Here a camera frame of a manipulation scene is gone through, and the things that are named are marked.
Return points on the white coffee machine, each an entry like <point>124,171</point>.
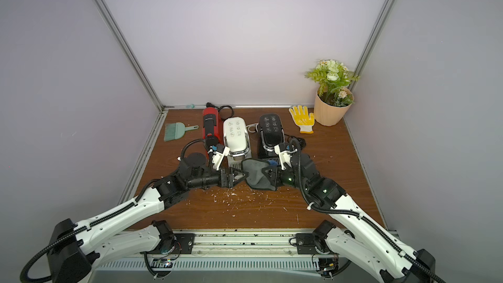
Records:
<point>235,137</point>

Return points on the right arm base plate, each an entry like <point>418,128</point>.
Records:
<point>309,244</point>

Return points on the blue grey microfiber cloth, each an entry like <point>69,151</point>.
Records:
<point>255,170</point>

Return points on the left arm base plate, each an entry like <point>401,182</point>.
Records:
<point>182,243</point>

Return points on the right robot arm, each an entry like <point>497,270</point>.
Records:
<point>365,242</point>

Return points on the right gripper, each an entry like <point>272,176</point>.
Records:
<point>278,177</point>

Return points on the potted artificial plant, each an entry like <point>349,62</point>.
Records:
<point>333,97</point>

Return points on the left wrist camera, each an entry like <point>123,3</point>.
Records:
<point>217,153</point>

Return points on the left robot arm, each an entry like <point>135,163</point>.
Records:
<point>72,250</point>

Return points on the red coffee machine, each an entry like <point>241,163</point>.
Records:
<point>211,127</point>

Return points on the green hand brush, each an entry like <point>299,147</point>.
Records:
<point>175,131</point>

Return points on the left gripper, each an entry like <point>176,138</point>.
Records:
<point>225,179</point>

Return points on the black coffee machine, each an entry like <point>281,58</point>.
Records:
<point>271,133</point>

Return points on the yellow work glove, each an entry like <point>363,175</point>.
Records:
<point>302,118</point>

